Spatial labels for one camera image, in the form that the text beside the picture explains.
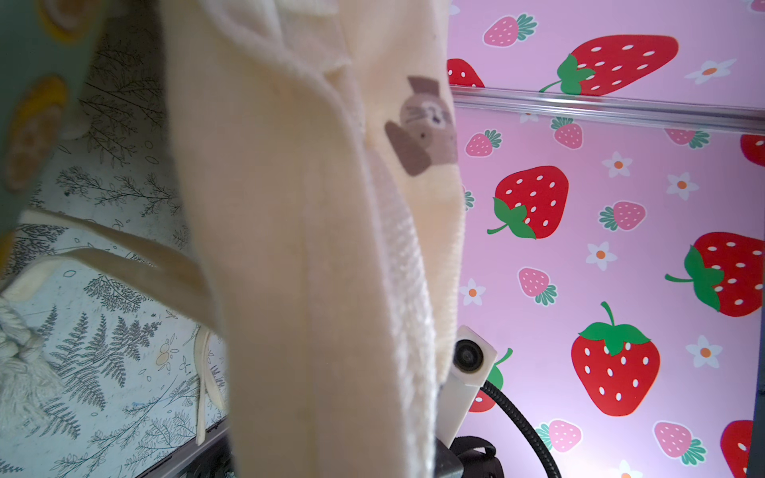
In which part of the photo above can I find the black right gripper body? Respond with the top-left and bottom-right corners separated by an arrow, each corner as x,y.
434,436 -> 505,478

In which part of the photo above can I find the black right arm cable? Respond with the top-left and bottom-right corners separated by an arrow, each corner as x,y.
479,380 -> 563,478

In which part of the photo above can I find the floral pattern table mat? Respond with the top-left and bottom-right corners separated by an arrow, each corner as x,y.
1,1 -> 198,477

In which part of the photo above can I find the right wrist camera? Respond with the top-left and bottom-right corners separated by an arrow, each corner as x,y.
435,326 -> 498,447

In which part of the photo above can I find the beige animal print pillow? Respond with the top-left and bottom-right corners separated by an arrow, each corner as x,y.
0,0 -> 467,478

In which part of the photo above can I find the aluminium frame corner post right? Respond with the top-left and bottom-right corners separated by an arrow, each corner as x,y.
451,86 -> 764,135

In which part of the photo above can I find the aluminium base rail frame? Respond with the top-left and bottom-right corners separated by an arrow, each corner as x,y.
139,418 -> 235,478

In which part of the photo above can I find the yellow lemon print pillow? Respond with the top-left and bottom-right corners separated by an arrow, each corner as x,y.
1,1 -> 111,267

